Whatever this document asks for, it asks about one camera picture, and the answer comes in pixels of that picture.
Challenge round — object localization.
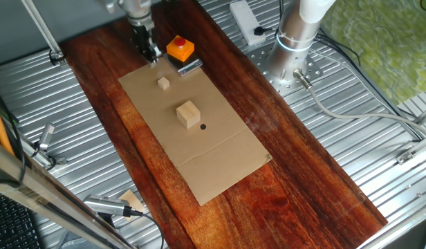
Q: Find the orange emergency stop button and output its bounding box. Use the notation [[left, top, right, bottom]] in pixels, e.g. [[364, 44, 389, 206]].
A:
[[165, 35, 196, 63]]

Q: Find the black keyboard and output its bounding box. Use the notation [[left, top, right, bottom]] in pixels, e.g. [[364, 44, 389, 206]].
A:
[[0, 190, 43, 249]]

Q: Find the metal frame bar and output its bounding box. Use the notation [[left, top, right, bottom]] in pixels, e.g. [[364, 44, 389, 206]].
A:
[[0, 134, 134, 249]]

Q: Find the dark wooden board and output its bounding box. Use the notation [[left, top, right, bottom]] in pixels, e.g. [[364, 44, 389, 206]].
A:
[[60, 0, 389, 249]]

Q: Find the white power strip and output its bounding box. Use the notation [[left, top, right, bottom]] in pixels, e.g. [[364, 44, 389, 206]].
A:
[[229, 0, 267, 46]]

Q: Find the aluminium camera mount rail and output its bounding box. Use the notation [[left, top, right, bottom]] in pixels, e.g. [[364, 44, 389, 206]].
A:
[[12, 131, 67, 170]]

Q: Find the black power plug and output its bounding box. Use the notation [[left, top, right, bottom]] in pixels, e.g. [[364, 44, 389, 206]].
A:
[[253, 26, 275, 37]]

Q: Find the aluminium extrusion bar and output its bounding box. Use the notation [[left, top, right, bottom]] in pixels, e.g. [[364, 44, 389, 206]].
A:
[[396, 133, 426, 165], [411, 103, 426, 126]]

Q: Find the silver robot mounting plate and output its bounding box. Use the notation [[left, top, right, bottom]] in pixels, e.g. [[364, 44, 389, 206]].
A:
[[246, 43, 324, 96]]

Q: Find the beige cardboard piece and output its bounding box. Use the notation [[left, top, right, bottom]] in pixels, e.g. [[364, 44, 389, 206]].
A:
[[118, 189, 146, 222]]

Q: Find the large wooden block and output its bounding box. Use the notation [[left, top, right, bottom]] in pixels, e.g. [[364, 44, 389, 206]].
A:
[[175, 100, 202, 130]]

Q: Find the aluminium frame pole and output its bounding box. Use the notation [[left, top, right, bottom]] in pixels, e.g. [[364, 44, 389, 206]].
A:
[[21, 0, 67, 66]]

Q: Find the brown cardboard sheet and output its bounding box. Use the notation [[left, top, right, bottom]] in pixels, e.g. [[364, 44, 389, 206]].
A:
[[118, 57, 272, 207]]

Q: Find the black cable bundle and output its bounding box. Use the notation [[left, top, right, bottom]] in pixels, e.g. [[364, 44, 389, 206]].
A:
[[315, 27, 425, 141]]

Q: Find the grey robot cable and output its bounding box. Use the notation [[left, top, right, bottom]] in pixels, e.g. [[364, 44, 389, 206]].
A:
[[293, 68, 426, 138]]

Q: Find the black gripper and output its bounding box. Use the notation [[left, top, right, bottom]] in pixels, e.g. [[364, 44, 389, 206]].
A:
[[131, 23, 164, 68]]

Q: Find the black camera cable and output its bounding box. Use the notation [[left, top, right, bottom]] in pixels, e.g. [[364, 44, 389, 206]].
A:
[[129, 209, 165, 249]]

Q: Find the small wooden block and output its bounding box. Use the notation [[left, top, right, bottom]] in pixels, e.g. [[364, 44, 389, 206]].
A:
[[156, 76, 171, 91]]

